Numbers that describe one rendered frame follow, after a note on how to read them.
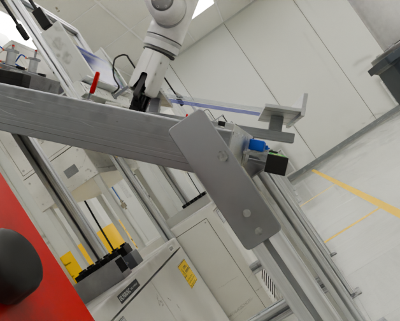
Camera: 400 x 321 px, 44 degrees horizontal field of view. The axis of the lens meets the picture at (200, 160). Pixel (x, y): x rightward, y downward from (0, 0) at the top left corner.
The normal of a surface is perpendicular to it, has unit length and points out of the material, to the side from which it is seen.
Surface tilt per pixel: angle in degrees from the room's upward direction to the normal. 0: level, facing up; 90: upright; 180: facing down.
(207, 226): 90
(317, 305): 90
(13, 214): 90
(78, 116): 90
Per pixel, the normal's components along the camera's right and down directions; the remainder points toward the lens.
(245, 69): -0.14, 0.02
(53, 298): 0.82, -0.56
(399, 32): -0.54, 0.30
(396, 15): -0.39, 0.19
